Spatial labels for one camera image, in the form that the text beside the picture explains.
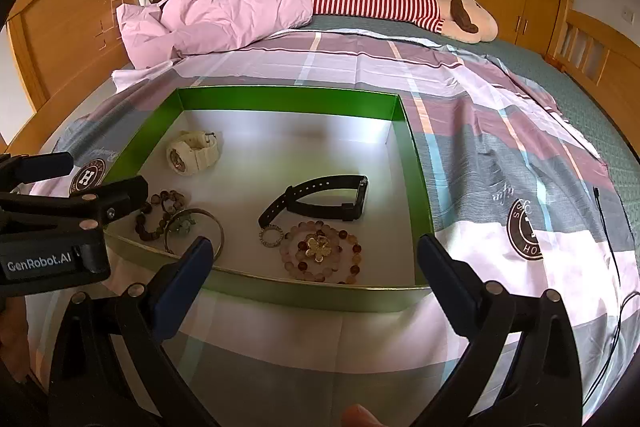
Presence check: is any wooden footboard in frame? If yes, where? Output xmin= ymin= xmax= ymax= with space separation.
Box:
xmin=547 ymin=0 xmax=640 ymax=102

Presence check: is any brown bead bracelet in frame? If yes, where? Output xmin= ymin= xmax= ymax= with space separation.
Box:
xmin=134 ymin=189 xmax=193 ymax=244

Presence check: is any silver bangle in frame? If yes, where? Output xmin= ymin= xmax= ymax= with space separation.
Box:
xmin=162 ymin=208 xmax=226 ymax=260

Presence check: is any red amber bead bracelet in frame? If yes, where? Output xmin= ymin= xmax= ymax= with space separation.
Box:
xmin=295 ymin=227 xmax=363 ymax=286

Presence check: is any green cardboard box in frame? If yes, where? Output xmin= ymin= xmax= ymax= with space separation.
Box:
xmin=102 ymin=87 xmax=435 ymax=314

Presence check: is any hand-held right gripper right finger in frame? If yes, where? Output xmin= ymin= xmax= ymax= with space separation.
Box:
xmin=410 ymin=234 xmax=583 ymax=427

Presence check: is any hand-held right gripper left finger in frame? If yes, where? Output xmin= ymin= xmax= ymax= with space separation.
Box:
xmin=47 ymin=236 xmax=221 ymax=427

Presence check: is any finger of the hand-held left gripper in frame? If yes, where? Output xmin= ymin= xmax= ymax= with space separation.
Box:
xmin=0 ymin=176 xmax=149 ymax=240
xmin=0 ymin=152 xmax=74 ymax=194

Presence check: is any wooden headboard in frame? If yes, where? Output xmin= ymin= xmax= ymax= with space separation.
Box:
xmin=0 ymin=0 xmax=226 ymax=158

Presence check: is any black wrist watch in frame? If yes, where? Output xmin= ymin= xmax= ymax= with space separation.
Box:
xmin=258 ymin=175 xmax=369 ymax=230

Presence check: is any pink quilt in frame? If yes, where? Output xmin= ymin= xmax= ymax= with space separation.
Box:
xmin=116 ymin=0 xmax=315 ymax=68

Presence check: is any gold flower brooch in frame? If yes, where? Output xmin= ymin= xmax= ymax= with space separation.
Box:
xmin=305 ymin=234 xmax=332 ymax=264

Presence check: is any white wrist watch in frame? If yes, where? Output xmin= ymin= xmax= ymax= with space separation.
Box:
xmin=166 ymin=130 xmax=221 ymax=176

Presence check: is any green stone charm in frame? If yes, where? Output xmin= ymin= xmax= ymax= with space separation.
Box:
xmin=170 ymin=216 xmax=197 ymax=238

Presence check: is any black cable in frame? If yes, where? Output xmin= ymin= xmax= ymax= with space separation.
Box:
xmin=582 ymin=187 xmax=640 ymax=408

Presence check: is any plaid printed bed sheet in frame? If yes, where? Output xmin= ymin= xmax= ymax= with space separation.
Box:
xmin=20 ymin=29 xmax=636 ymax=427

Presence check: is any person's right hand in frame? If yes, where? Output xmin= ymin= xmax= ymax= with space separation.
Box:
xmin=341 ymin=404 xmax=382 ymax=427

